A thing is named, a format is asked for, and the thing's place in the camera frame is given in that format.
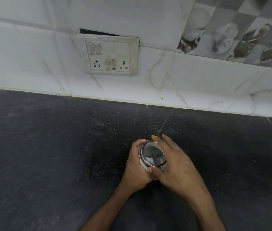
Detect person's left hand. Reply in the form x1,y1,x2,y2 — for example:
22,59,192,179
120,139,159,193

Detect person's right hand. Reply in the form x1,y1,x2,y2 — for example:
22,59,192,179
150,135,206,199

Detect round steel container with lid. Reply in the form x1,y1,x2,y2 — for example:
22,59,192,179
138,140,169,173

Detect person's left forearm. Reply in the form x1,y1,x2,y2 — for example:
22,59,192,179
79,184,136,231

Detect person's right forearm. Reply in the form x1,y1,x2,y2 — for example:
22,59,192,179
184,188,226,231

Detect white wall switch socket board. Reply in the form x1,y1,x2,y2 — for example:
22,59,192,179
76,33,140,76

